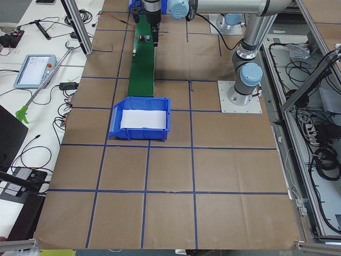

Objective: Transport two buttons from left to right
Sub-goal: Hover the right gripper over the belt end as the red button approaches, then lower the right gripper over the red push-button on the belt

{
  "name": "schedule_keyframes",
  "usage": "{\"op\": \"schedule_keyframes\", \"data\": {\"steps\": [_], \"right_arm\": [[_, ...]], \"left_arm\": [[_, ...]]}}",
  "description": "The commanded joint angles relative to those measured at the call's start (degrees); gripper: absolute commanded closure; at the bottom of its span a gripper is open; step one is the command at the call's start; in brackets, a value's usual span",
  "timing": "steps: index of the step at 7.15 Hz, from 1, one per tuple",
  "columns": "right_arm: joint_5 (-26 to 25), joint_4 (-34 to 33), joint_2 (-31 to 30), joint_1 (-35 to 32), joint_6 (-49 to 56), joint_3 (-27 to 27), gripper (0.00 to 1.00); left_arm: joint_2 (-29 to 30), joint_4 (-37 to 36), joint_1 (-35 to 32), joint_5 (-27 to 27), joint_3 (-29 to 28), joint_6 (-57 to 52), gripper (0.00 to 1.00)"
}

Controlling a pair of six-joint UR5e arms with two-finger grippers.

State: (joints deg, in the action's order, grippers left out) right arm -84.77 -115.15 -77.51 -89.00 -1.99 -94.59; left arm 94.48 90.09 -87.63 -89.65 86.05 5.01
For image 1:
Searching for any black power adapter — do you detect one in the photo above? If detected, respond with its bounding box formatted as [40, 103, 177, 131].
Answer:
[59, 82, 79, 91]

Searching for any aluminium frame post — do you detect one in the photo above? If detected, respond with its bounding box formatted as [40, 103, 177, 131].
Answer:
[61, 0, 93, 56]

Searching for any white foam pad left bin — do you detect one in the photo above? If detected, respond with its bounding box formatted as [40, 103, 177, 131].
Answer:
[120, 109, 167, 129]

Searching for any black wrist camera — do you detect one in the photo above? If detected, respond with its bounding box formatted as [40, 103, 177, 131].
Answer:
[132, 1, 143, 23]

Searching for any green conveyor belt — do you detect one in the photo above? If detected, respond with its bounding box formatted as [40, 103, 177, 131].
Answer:
[127, 15, 155, 97]

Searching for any right blue plastic bin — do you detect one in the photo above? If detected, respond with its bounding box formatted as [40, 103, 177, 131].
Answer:
[128, 0, 167, 14]

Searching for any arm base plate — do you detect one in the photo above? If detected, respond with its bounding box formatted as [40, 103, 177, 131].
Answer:
[217, 81, 262, 114]
[208, 14, 227, 35]

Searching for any red mushroom push button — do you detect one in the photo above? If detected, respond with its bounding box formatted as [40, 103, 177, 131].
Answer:
[138, 35, 150, 43]

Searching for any silver reacher grabber tool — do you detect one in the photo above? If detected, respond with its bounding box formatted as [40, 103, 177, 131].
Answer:
[15, 41, 80, 124]

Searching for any teach pendant tablet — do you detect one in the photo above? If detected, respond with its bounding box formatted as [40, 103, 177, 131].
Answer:
[13, 54, 56, 89]

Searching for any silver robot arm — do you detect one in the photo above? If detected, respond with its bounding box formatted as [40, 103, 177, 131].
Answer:
[216, 13, 242, 36]
[155, 1, 290, 97]

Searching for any blue plastic bin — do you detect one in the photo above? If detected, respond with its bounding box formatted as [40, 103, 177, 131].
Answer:
[128, 0, 167, 14]
[108, 97, 171, 141]

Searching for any left blue plastic bin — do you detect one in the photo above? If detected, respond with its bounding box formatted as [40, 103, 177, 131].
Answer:
[108, 97, 171, 141]

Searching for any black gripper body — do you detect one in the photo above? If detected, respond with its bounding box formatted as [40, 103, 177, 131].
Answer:
[143, 0, 161, 27]

